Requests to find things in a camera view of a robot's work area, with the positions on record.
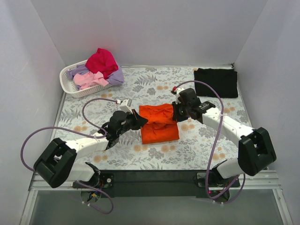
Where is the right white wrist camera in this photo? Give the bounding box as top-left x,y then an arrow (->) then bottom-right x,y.
171,87 -> 185,104

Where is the white plastic laundry basket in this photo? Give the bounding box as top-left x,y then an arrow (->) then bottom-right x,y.
59,60 -> 112,98

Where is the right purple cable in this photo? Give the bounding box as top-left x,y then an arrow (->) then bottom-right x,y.
174,80 -> 247,205

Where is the lavender t shirt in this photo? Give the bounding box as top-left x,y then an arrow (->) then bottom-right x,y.
67,64 -> 124,85

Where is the orange t shirt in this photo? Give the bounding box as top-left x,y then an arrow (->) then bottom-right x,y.
139,104 -> 180,144

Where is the floral table mat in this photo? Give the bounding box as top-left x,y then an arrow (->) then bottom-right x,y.
55,67 -> 238,170

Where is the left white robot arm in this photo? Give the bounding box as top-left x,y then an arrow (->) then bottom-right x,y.
33,110 -> 148,188

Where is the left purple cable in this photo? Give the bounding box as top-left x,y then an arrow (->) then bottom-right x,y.
20,97 -> 120,215

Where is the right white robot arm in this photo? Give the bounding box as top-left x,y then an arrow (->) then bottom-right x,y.
172,88 -> 277,186

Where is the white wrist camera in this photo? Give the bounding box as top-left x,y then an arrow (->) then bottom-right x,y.
171,87 -> 185,104
116,98 -> 132,114

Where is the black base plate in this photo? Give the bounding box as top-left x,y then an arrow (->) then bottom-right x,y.
72,170 -> 241,199

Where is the pink t shirt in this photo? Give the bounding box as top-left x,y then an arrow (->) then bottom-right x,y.
73,72 -> 109,90

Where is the purple cable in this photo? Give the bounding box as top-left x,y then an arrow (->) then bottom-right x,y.
20,97 -> 120,215
174,80 -> 247,205

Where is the magenta t shirt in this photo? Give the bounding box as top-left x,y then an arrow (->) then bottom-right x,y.
85,48 -> 119,79

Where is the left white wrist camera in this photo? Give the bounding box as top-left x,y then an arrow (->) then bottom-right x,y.
116,98 -> 132,114

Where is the folded black t shirt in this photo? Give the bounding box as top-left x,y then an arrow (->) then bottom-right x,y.
194,68 -> 238,98

